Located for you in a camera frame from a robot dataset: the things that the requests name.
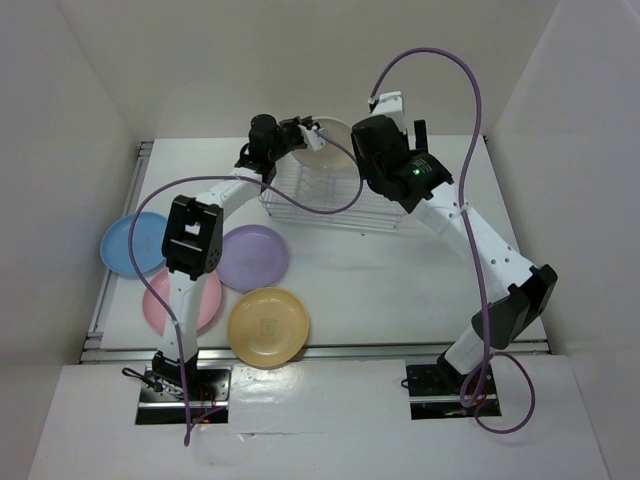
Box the cream plate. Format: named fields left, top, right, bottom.
left=292, top=116, right=355, bottom=172

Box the purple plate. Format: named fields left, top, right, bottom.
left=215, top=224, right=290, bottom=292

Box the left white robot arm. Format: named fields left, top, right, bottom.
left=152, top=114, right=325, bottom=399

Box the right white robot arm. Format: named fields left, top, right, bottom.
left=351, top=115, right=558, bottom=393

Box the blue plate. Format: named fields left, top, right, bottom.
left=99, top=211, right=169, bottom=279

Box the orange plate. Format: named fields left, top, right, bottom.
left=227, top=287, right=310, bottom=369

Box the pink plate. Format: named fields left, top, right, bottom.
left=142, top=268, right=223, bottom=335

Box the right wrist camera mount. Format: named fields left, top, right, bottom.
left=368, top=91, right=407, bottom=134

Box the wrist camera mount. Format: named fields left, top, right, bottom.
left=368, top=91, right=407, bottom=134
left=298, top=124, right=326, bottom=152

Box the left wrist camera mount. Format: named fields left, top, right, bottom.
left=298, top=124, right=326, bottom=152

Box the white wire dish rack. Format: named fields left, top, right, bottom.
left=259, top=156, right=406, bottom=231

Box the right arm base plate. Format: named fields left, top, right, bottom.
left=400, top=364, right=501, bottom=420

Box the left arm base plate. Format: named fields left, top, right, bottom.
left=134, top=363, right=234, bottom=426

